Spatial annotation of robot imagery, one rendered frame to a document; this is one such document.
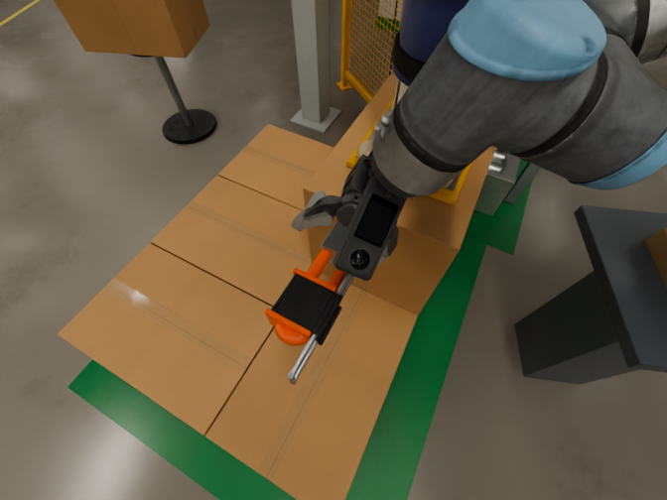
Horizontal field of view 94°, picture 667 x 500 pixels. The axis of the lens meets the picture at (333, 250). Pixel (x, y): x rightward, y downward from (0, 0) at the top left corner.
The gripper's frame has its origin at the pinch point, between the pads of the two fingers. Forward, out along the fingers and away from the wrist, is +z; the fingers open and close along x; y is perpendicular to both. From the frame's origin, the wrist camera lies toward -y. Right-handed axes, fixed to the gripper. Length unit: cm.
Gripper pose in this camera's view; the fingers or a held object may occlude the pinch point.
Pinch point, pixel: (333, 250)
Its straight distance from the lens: 50.1
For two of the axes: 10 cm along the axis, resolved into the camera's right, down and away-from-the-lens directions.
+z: -3.7, 3.9, 8.5
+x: -8.9, -4.1, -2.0
